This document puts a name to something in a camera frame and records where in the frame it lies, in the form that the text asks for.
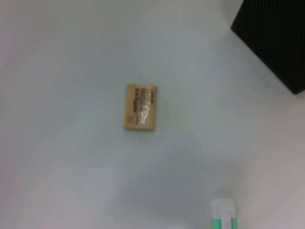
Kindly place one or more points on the small tan eraser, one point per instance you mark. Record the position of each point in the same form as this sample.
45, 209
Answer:
141, 107

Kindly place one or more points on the mint green pen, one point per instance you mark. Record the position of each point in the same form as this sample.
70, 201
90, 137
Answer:
222, 214

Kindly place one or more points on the black mesh pen holder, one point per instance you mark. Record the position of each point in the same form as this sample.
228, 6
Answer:
278, 43

